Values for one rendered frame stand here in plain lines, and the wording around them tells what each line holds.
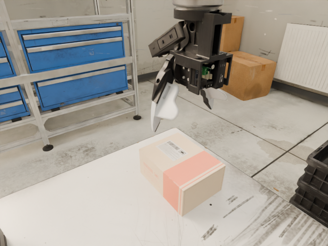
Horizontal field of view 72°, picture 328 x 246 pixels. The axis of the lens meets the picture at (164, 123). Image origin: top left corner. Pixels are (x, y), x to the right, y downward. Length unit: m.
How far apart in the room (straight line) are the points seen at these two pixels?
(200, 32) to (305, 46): 2.59
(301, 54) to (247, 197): 2.48
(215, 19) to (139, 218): 0.38
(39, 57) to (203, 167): 1.48
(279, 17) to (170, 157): 2.78
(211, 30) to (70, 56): 1.55
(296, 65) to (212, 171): 2.55
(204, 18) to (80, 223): 0.43
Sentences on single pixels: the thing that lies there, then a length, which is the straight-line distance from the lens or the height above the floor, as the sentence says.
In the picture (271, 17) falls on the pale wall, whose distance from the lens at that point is 3.20.
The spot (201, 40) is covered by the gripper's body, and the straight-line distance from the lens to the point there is 0.35.
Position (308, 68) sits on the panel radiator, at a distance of 2.92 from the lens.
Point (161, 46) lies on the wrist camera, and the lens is 0.42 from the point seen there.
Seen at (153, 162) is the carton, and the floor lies 0.77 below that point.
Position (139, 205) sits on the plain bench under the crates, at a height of 0.70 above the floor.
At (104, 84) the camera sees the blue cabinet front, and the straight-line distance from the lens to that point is 1.96.
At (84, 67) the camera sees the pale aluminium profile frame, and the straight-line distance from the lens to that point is 1.82.
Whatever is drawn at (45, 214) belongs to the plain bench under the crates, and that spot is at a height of 0.70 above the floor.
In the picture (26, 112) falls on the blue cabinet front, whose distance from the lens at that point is 1.88.
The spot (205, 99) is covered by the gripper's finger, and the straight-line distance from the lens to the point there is 0.48.
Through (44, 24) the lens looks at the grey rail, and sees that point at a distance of 1.73.
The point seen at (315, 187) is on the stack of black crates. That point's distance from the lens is 0.99.
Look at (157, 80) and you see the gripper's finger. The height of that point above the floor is 0.97.
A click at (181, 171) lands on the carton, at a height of 0.77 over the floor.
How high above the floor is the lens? 1.10
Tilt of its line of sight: 31 degrees down
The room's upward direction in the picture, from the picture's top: straight up
